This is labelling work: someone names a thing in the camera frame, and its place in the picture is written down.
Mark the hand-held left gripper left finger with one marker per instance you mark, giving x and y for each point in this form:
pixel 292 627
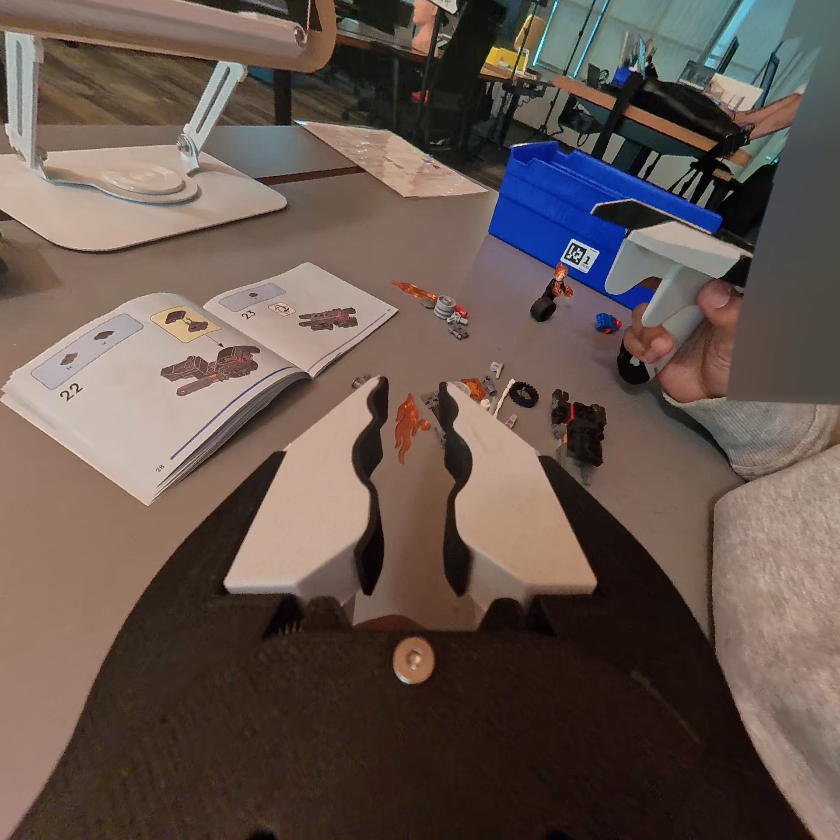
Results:
pixel 308 512

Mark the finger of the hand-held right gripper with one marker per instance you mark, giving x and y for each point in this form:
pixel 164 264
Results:
pixel 669 262
pixel 627 213

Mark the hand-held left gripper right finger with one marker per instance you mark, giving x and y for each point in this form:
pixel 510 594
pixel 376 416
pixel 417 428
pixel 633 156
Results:
pixel 518 518

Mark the black lego motorcycle assembly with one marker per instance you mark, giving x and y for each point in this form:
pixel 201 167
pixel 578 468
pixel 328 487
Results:
pixel 581 433

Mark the another person's forearm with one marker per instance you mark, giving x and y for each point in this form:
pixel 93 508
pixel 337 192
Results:
pixel 774 117

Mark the person's right forearm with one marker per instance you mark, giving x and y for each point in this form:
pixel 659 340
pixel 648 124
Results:
pixel 754 433

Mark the blue red lego piece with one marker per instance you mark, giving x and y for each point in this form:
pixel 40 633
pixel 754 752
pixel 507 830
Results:
pixel 607 323

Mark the flame-head lego minifigure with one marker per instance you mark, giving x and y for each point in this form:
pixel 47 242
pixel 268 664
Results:
pixel 560 282

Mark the black lego tire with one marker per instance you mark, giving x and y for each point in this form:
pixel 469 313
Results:
pixel 523 394

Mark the large orange lego flame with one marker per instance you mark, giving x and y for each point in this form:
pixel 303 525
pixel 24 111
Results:
pixel 408 426

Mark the orange skull lego tile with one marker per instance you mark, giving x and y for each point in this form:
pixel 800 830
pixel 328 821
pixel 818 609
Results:
pixel 474 388

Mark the stacked grey lego rims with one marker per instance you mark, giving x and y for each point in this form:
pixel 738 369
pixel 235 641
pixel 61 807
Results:
pixel 447 306

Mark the lego instruction booklet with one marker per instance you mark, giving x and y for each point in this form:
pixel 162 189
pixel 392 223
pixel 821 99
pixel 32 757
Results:
pixel 164 367

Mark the thin orange lego flame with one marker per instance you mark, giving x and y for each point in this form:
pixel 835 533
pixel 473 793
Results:
pixel 413 291

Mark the person's right hand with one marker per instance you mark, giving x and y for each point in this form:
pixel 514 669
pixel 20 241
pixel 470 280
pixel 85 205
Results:
pixel 702 354

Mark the blue plastic bin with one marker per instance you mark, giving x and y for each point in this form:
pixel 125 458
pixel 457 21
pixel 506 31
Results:
pixel 558 197

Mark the wooden desk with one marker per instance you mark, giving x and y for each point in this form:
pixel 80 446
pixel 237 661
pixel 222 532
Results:
pixel 604 102

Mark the black bag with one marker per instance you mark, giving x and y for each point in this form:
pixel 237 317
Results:
pixel 682 108

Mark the yellow plastic bin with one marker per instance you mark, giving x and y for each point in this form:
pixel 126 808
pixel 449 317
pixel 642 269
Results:
pixel 505 58

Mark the pink mannequin head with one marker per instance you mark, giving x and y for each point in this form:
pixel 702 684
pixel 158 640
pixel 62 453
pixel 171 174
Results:
pixel 426 23

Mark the white metal tablet stand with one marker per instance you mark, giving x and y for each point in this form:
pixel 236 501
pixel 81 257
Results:
pixel 131 190

